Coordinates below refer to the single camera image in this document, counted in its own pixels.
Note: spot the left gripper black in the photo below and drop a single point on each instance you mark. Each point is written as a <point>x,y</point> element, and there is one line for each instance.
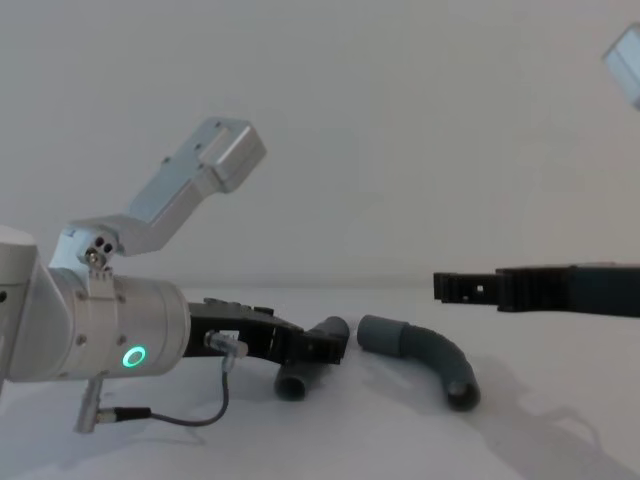
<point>235,325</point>

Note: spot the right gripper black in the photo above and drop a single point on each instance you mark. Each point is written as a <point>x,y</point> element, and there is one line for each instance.
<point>610,292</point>

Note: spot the grey elbow pipe short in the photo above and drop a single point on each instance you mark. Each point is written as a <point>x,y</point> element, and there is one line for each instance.
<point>292,382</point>

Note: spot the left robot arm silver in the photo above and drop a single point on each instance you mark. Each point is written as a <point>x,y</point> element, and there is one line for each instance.
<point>100,325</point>

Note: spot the grey curved pipe with coupling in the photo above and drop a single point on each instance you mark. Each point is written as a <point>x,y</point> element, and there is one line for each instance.
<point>440,355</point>

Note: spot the white table cloth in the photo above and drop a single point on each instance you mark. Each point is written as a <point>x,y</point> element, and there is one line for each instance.
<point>350,440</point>

